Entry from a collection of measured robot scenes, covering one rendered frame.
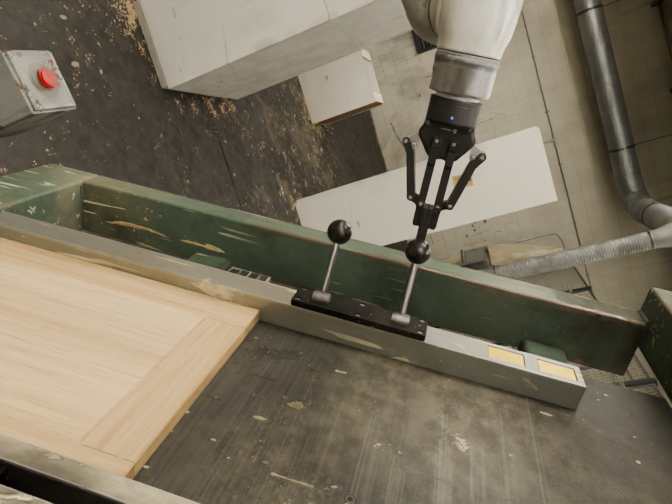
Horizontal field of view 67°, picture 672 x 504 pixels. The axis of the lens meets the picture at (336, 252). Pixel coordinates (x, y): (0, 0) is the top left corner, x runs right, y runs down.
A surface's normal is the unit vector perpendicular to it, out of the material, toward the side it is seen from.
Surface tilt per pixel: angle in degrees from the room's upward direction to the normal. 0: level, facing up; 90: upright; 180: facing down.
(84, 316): 60
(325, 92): 90
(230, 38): 90
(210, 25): 90
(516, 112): 90
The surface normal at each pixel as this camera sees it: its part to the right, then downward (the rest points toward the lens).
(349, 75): -0.28, 0.21
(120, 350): 0.17, -0.91
